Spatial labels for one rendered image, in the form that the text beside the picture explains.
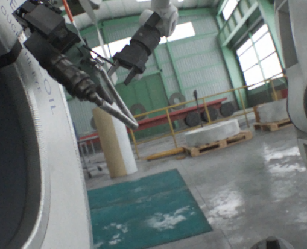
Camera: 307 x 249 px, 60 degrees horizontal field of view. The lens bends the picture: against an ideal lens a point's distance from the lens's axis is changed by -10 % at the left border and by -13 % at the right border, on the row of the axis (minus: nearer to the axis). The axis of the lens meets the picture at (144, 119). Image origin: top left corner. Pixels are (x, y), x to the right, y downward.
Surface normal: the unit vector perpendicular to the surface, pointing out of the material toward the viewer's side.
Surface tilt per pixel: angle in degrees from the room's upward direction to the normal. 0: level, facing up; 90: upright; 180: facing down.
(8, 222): 29
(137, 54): 65
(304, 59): 90
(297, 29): 115
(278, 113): 90
